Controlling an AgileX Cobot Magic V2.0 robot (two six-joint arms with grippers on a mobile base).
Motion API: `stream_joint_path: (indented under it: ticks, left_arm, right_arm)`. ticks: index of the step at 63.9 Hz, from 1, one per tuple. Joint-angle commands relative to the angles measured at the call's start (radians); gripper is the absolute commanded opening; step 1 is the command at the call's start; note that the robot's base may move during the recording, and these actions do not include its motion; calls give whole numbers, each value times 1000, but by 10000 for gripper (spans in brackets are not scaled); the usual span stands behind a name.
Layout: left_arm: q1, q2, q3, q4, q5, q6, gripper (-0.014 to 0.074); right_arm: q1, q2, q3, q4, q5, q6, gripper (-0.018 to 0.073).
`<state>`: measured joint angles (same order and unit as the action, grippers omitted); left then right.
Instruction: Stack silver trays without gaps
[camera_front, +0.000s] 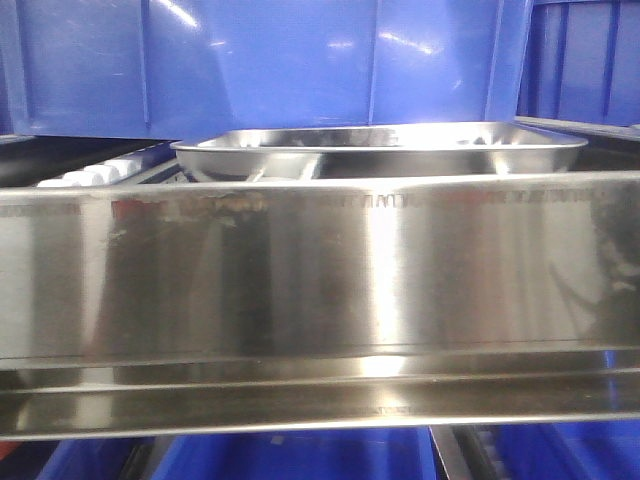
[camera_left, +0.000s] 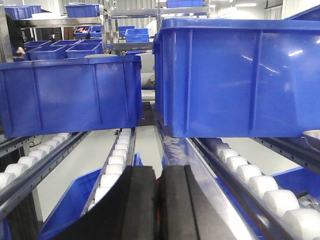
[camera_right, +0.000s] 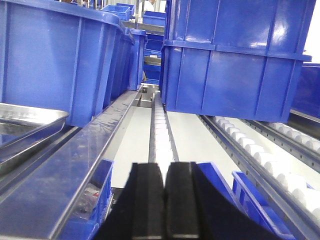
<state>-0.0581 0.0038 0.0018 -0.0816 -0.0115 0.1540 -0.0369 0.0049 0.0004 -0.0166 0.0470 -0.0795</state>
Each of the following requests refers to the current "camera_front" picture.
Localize small silver steel tray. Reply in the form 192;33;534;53
171;122;588;182

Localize white roller track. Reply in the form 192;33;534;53
36;143;175;188

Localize lower blue plastic bin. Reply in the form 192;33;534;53
38;427;437;479

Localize large blue plastic bin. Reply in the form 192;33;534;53
1;1;532;139

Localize blue plastic bin at right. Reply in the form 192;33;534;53
518;1;639;126

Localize stainless steel shelf front rail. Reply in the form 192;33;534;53
1;172;639;439

